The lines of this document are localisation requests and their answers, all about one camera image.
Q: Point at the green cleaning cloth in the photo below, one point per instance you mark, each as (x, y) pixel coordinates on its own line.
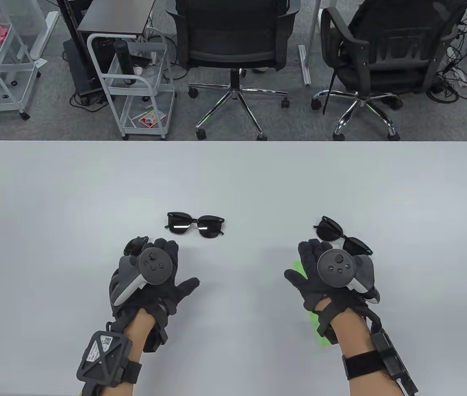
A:
(315, 326)

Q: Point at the white desk foot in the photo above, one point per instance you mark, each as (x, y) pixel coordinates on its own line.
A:
(43, 37)

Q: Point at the white power strip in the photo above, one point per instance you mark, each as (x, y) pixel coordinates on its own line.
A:
(460, 78)

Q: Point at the white metal desk leg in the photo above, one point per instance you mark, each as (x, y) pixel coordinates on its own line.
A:
(304, 66)

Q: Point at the black ribbed office chair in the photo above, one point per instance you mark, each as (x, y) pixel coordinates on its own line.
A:
(386, 62)

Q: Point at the black square sunglasses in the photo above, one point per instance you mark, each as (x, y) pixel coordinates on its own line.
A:
(328, 229)
(178, 225)

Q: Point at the person's left hand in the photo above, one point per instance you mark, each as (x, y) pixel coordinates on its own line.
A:
(171, 293)

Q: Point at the person's right hand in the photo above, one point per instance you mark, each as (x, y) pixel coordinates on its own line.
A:
(312, 284)

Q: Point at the black mesh office chair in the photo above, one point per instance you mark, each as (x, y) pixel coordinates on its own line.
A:
(233, 37)

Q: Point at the red and white packet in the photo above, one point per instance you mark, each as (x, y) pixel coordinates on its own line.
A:
(149, 119)

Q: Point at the black rounded sunglasses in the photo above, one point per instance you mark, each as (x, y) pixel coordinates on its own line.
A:
(132, 246)

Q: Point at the grey handheld controller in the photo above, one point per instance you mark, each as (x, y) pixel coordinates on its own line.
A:
(155, 264)
(336, 268)

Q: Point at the black computer tower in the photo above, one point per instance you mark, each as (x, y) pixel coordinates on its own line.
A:
(79, 70)

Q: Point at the dark side table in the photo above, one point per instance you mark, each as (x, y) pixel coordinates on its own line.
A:
(114, 16)

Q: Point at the black bottle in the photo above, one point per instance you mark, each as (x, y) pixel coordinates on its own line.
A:
(123, 57)

